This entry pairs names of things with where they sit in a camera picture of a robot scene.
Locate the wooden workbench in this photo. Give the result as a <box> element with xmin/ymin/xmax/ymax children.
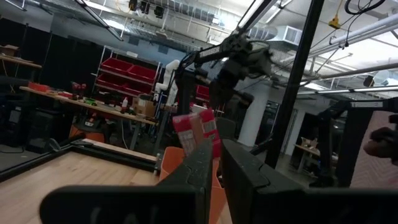
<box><xmin>19</xmin><ymin>85</ymin><xmax>160</xmax><ymax>151</ymax></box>

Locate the black neighbouring rig frame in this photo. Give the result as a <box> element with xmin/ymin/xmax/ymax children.
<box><xmin>316</xmin><ymin>97</ymin><xmax>398</xmax><ymax>188</ymax></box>

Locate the flat red box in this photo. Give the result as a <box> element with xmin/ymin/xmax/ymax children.
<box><xmin>27</xmin><ymin>81</ymin><xmax>52</xmax><ymax>93</ymax></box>

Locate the white ceiling air unit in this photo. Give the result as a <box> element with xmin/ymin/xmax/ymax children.
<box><xmin>266</xmin><ymin>25</ymin><xmax>303</xmax><ymax>46</ymax></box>

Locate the cardboard box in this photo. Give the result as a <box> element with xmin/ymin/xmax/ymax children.
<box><xmin>132</xmin><ymin>94</ymin><xmax>157</xmax><ymax>119</ymax></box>

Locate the orange plastic basket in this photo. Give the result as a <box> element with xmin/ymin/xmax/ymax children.
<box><xmin>159</xmin><ymin>146</ymin><xmax>228</xmax><ymax>224</ymax></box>

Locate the red popcorn bag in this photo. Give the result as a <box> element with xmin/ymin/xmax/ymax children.
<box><xmin>172</xmin><ymin>108</ymin><xmax>222</xmax><ymax>159</ymax></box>

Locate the yellow hanging power outlet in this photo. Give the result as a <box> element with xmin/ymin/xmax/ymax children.
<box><xmin>328</xmin><ymin>14</ymin><xmax>342</xmax><ymax>30</ymax></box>

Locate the person's hand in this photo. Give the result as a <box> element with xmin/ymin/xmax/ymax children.
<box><xmin>363</xmin><ymin>114</ymin><xmax>398</xmax><ymax>166</ymax></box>

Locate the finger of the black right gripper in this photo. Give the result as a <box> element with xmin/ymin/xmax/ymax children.
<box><xmin>233</xmin><ymin>91</ymin><xmax>254</xmax><ymax>110</ymax></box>
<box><xmin>208</xmin><ymin>79</ymin><xmax>233</xmax><ymax>110</ymax></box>

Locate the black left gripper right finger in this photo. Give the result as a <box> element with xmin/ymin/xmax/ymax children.
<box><xmin>221</xmin><ymin>139</ymin><xmax>398</xmax><ymax>224</ymax></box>

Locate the black aluminium rig frame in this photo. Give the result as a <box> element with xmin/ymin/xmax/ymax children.
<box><xmin>0</xmin><ymin>0</ymin><xmax>326</xmax><ymax>183</ymax></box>

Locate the orange shop vacuum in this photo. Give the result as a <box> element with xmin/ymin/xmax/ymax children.
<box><xmin>68</xmin><ymin>122</ymin><xmax>107</xmax><ymax>144</ymax></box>

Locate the red storage bin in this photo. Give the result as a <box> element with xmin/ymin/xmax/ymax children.
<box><xmin>123</xmin><ymin>82</ymin><xmax>154</xmax><ymax>98</ymax></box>
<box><xmin>95</xmin><ymin>73</ymin><xmax>126</xmax><ymax>90</ymax></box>
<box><xmin>127</xmin><ymin>64</ymin><xmax>158</xmax><ymax>84</ymax></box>
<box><xmin>101</xmin><ymin>57</ymin><xmax>134</xmax><ymax>75</ymax></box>

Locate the metal shelf rack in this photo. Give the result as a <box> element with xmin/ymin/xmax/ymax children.
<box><xmin>92</xmin><ymin>45</ymin><xmax>163</xmax><ymax>101</ymax></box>

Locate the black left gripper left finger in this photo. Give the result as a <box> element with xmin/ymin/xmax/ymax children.
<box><xmin>39</xmin><ymin>138</ymin><xmax>214</xmax><ymax>224</ymax></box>

